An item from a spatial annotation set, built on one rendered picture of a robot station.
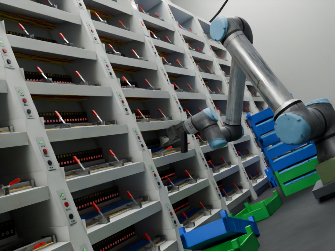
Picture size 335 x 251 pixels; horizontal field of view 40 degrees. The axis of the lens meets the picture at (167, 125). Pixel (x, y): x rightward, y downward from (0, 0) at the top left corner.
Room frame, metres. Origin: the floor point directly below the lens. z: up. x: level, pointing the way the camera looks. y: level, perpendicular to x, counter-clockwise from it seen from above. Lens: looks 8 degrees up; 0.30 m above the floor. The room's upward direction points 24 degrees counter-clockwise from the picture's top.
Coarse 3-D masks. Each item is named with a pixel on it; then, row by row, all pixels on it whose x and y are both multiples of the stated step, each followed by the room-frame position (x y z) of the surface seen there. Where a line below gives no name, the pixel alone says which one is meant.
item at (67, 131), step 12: (48, 120) 1.92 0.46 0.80; (60, 120) 2.00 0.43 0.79; (72, 120) 2.08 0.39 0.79; (84, 120) 2.17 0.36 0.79; (96, 120) 2.21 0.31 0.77; (108, 120) 2.19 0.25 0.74; (120, 120) 2.16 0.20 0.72; (48, 132) 1.62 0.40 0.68; (60, 132) 1.68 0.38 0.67; (72, 132) 1.75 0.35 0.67; (84, 132) 1.82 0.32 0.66; (96, 132) 1.91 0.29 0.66; (108, 132) 1.99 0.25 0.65; (120, 132) 2.09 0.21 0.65
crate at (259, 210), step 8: (264, 200) 2.60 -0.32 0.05; (272, 200) 2.43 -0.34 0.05; (280, 200) 2.55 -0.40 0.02; (248, 208) 2.63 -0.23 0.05; (256, 208) 2.63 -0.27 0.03; (264, 208) 2.30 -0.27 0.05; (272, 208) 2.38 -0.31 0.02; (232, 216) 2.37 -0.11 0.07; (240, 216) 2.36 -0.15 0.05; (248, 216) 2.34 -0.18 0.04; (256, 216) 2.32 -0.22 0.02; (264, 216) 2.31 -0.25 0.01
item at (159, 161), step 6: (174, 144) 2.84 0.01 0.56; (180, 144) 2.83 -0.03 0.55; (192, 144) 2.80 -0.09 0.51; (150, 150) 2.24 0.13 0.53; (192, 150) 2.76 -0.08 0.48; (162, 156) 2.37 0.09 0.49; (168, 156) 2.43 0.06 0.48; (174, 156) 2.51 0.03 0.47; (180, 156) 2.58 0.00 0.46; (186, 156) 2.67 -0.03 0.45; (192, 156) 2.75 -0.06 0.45; (156, 162) 2.29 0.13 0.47; (162, 162) 2.35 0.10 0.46; (168, 162) 2.42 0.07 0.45
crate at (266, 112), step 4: (292, 96) 2.80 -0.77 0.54; (268, 108) 2.82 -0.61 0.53; (260, 112) 2.83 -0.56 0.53; (264, 112) 2.82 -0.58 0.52; (268, 112) 2.82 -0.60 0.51; (272, 112) 2.82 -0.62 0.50; (248, 116) 2.83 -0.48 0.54; (252, 116) 2.83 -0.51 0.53; (256, 116) 2.83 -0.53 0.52; (260, 116) 2.83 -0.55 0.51; (264, 116) 2.83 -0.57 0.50; (268, 116) 2.82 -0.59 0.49; (272, 116) 2.89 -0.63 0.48; (248, 120) 2.93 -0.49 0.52; (252, 120) 2.83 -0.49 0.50; (256, 120) 2.83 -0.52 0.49; (260, 120) 2.83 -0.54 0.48; (264, 120) 2.93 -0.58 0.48; (252, 124) 2.83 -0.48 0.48; (256, 124) 2.97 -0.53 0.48
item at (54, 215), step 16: (0, 32) 1.57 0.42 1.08; (0, 64) 1.51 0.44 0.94; (16, 64) 1.59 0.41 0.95; (16, 80) 1.56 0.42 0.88; (0, 96) 1.53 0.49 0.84; (16, 96) 1.53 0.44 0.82; (0, 112) 1.54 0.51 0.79; (16, 112) 1.52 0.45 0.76; (32, 128) 1.54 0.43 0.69; (32, 144) 1.51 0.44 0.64; (48, 144) 1.59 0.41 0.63; (0, 160) 1.57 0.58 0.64; (16, 160) 1.54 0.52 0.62; (32, 160) 1.52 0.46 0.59; (0, 176) 1.58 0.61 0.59; (48, 176) 1.53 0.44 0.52; (32, 208) 1.55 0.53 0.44; (48, 208) 1.52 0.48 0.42; (16, 224) 1.58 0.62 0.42; (32, 224) 1.56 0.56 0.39; (48, 224) 1.53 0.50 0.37; (64, 224) 1.51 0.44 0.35; (80, 224) 1.59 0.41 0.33; (80, 240) 1.56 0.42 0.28
